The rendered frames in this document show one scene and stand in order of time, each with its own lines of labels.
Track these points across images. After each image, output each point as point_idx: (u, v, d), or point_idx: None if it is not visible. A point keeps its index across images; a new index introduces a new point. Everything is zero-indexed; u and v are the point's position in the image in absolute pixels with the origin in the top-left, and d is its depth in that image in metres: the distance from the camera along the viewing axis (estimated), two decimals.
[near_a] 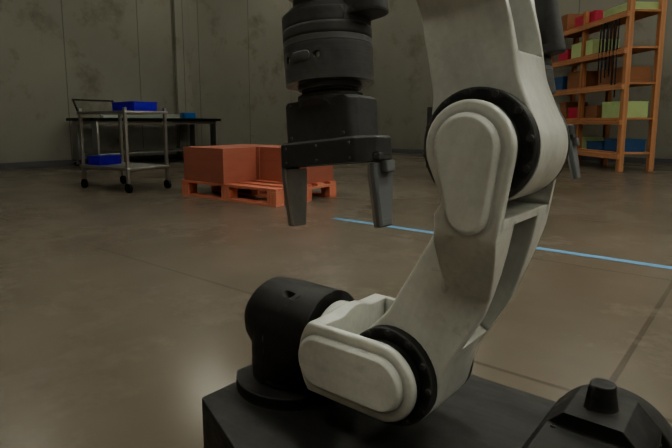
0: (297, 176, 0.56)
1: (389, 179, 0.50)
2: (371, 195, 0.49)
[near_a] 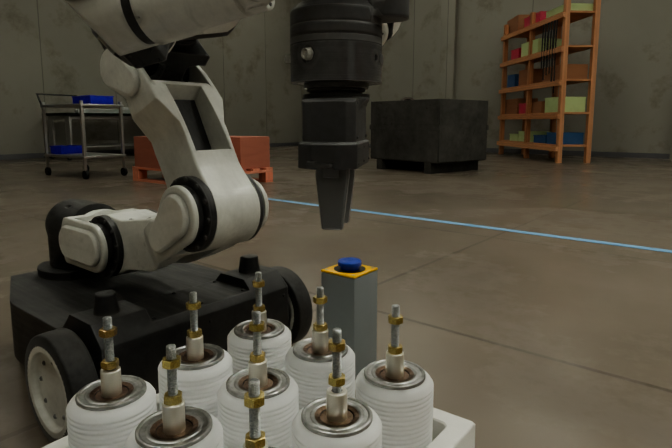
0: (332, 175, 0.51)
1: None
2: (351, 193, 0.54)
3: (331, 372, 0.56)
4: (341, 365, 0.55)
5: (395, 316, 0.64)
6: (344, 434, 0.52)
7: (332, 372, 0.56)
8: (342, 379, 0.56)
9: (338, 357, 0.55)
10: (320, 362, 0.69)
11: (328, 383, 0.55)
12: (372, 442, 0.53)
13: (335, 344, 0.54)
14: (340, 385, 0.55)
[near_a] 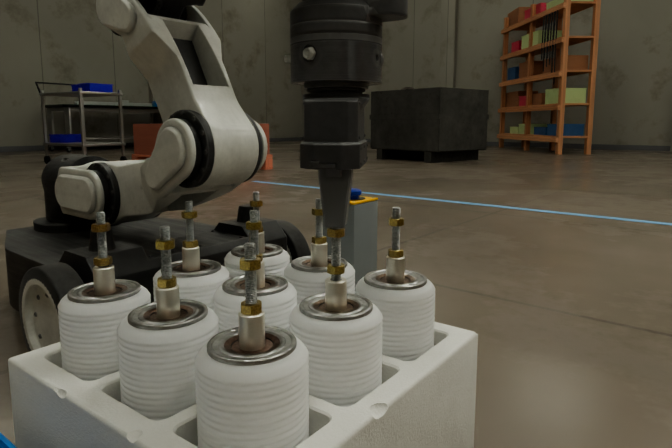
0: (335, 174, 0.52)
1: None
2: (350, 195, 0.53)
3: (333, 266, 0.53)
4: (334, 252, 0.54)
5: (396, 218, 0.62)
6: (343, 317, 0.51)
7: (331, 266, 0.53)
8: (327, 270, 0.54)
9: (339, 242, 0.54)
10: (319, 271, 0.67)
11: (341, 273, 0.53)
12: (373, 327, 0.51)
13: (344, 227, 0.53)
14: None
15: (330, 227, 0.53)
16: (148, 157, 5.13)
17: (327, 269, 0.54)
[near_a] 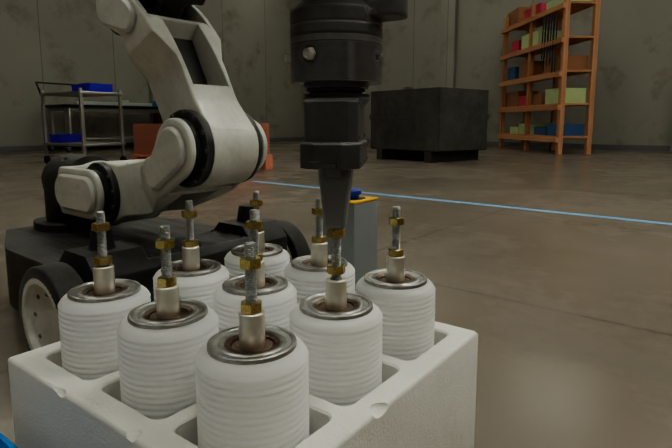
0: (335, 174, 0.52)
1: None
2: (350, 195, 0.53)
3: (344, 264, 0.54)
4: (332, 254, 0.53)
5: (396, 217, 0.62)
6: (343, 316, 0.51)
7: (344, 265, 0.54)
8: (336, 274, 0.53)
9: (331, 243, 0.54)
10: (319, 271, 0.67)
11: (339, 269, 0.55)
12: (373, 327, 0.51)
13: (330, 227, 0.54)
14: (332, 275, 0.54)
15: (338, 229, 0.53)
16: (148, 157, 5.13)
17: (341, 270, 0.53)
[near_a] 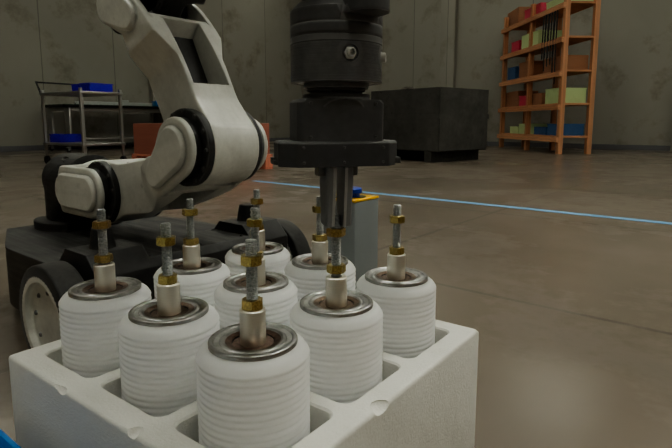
0: (340, 174, 0.53)
1: (324, 183, 0.52)
2: None
3: (331, 265, 0.53)
4: (335, 252, 0.54)
5: (397, 215, 0.62)
6: (343, 313, 0.51)
7: (329, 265, 0.53)
8: (329, 270, 0.54)
9: (340, 242, 0.54)
10: (320, 269, 0.67)
11: (339, 273, 0.53)
12: (373, 324, 0.51)
13: (344, 227, 0.53)
14: (337, 273, 0.54)
15: (330, 227, 0.53)
16: None
17: (327, 268, 0.54)
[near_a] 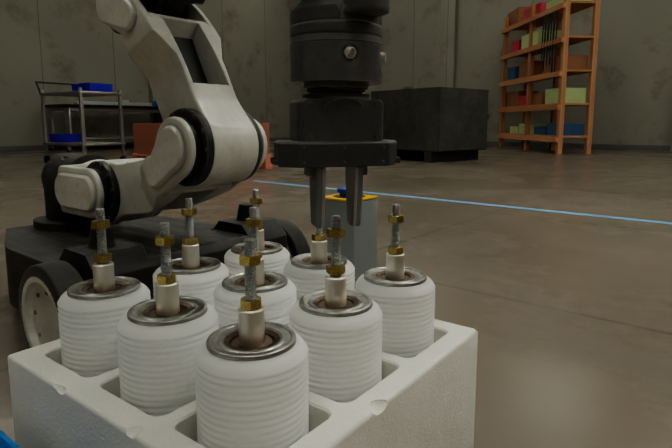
0: (350, 174, 0.53)
1: (314, 183, 0.51)
2: None
3: (343, 265, 0.54)
4: (331, 254, 0.53)
5: (396, 215, 0.62)
6: (343, 313, 0.51)
7: (343, 266, 0.53)
8: (333, 274, 0.53)
9: (332, 243, 0.54)
10: (319, 269, 0.67)
11: (341, 270, 0.54)
12: (372, 324, 0.51)
13: None
14: (331, 275, 0.54)
15: (336, 229, 0.53)
16: None
17: (338, 271, 0.53)
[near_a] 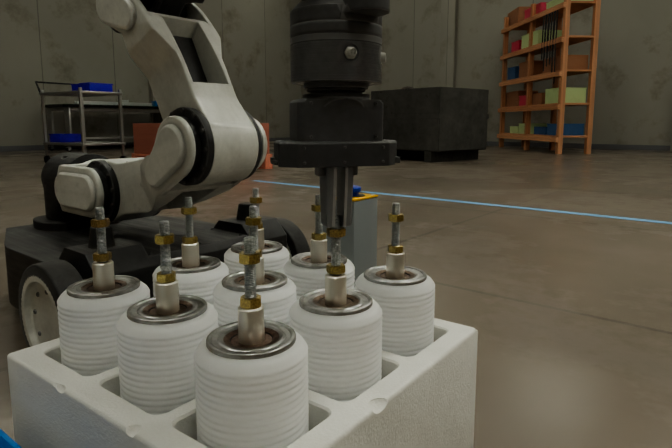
0: (340, 174, 0.53)
1: (325, 183, 0.51)
2: None
3: None
4: (339, 254, 0.53)
5: (396, 214, 0.62)
6: (343, 312, 0.51)
7: None
8: (344, 271, 0.54)
9: (334, 244, 0.53)
10: (319, 268, 0.67)
11: (327, 270, 0.54)
12: (372, 322, 0.51)
13: (329, 229, 0.53)
14: (338, 275, 0.54)
15: (341, 227, 0.53)
16: None
17: (342, 266, 0.54)
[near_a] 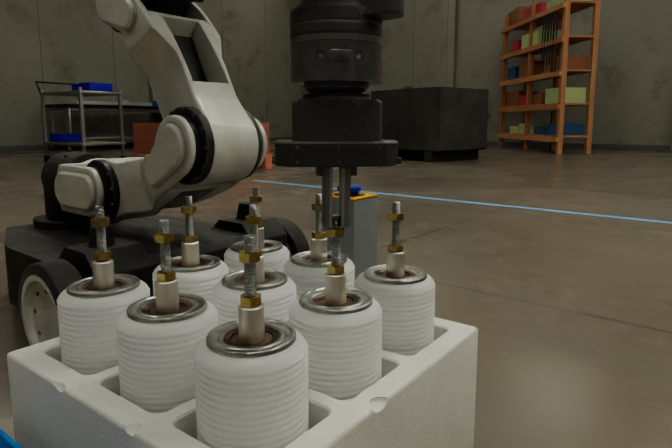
0: (331, 174, 0.52)
1: None
2: (343, 197, 0.51)
3: (330, 262, 0.54)
4: (340, 253, 0.54)
5: (396, 213, 0.62)
6: (342, 310, 0.51)
7: (331, 262, 0.54)
8: (341, 270, 0.54)
9: (337, 244, 0.53)
10: (319, 267, 0.67)
11: (327, 272, 0.54)
12: (372, 321, 0.51)
13: (334, 229, 0.52)
14: None
15: None
16: None
17: (337, 266, 0.55)
